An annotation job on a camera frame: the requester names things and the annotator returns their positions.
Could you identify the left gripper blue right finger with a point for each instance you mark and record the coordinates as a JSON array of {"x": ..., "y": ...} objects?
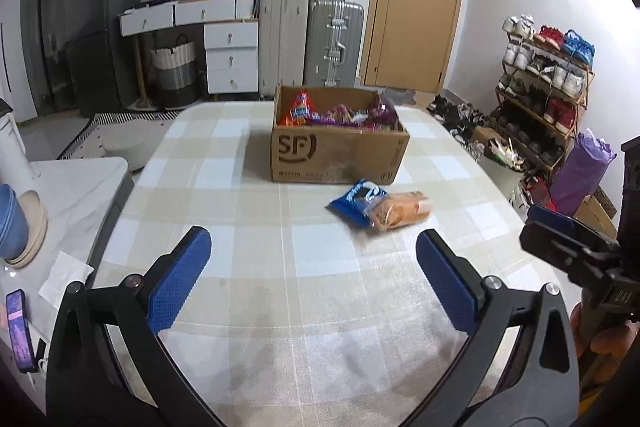
[{"x": 518, "y": 366}]

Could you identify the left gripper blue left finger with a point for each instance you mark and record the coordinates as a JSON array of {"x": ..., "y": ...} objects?
[{"x": 107, "y": 365}]

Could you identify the orange bread package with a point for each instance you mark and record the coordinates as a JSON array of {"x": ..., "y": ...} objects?
[{"x": 397, "y": 210}]

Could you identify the blue oreo package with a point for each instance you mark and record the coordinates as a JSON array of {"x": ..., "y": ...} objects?
[{"x": 355, "y": 204}]

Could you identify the purple silver snack bag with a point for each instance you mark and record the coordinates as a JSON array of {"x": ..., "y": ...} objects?
[{"x": 341, "y": 116}]

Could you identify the right hand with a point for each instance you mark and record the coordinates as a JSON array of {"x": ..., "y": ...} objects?
[{"x": 614, "y": 342}]

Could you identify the smartphone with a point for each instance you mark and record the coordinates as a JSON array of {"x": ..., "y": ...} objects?
[{"x": 21, "y": 342}]

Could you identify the white paper receipt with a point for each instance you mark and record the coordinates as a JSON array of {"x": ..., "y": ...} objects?
[{"x": 65, "y": 270}]

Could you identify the stacked bowls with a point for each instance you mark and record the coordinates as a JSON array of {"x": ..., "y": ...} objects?
[{"x": 24, "y": 226}]

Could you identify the white side table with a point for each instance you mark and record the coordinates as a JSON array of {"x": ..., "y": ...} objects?
[{"x": 83, "y": 199}]

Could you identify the checkered tablecloth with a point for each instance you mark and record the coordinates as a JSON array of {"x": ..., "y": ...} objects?
[{"x": 298, "y": 319}]

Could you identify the shoe rack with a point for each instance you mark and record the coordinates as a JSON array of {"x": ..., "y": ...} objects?
[{"x": 543, "y": 92}]

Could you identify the SF cardboard box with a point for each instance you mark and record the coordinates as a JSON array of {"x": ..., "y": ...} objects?
[{"x": 333, "y": 154}]

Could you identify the woven laundry basket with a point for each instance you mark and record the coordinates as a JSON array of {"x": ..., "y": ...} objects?
[{"x": 176, "y": 73}]

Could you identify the red orange snack bag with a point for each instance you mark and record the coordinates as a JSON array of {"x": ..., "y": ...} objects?
[{"x": 301, "y": 112}]

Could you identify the white drawer desk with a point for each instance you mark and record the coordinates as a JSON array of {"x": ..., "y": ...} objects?
[{"x": 230, "y": 37}]

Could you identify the silver suitcase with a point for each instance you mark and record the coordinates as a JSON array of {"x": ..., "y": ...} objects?
[{"x": 333, "y": 43}]

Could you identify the white suitcase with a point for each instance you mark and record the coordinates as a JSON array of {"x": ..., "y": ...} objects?
[{"x": 282, "y": 38}]

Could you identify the dark grey fridge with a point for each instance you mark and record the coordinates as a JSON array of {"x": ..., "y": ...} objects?
[{"x": 89, "y": 65}]

